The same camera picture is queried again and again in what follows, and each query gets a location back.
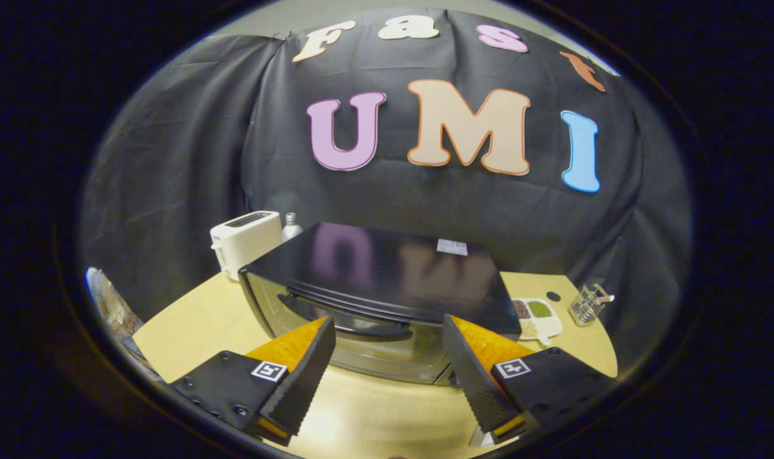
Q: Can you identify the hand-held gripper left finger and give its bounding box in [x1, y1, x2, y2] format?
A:
[170, 316, 337, 446]

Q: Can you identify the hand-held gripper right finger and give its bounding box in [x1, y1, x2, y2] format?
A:
[442, 314, 617, 444]

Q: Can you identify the black toaster oven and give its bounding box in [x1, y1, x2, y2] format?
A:
[238, 222, 523, 385]

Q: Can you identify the white pop-up toaster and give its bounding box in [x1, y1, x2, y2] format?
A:
[210, 210, 283, 282]

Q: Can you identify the white divided spice dish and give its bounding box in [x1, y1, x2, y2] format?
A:
[511, 298, 563, 346]

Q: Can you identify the black backdrop cloth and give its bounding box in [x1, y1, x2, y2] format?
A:
[78, 8, 692, 377]

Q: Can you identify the wire utensil holder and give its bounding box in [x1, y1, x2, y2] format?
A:
[569, 283, 615, 327]

